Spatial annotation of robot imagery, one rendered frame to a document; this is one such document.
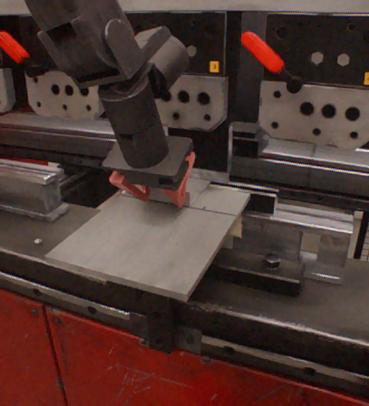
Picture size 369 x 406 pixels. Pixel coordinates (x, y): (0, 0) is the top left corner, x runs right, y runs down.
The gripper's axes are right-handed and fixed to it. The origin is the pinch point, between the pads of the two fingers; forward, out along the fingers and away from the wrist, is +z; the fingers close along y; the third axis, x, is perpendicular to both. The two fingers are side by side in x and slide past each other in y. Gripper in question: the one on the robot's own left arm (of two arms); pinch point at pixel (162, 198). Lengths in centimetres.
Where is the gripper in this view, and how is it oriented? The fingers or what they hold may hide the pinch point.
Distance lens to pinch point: 57.7
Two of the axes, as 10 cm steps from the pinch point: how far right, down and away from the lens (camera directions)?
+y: -9.2, -1.6, 3.5
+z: 1.9, 6.1, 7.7
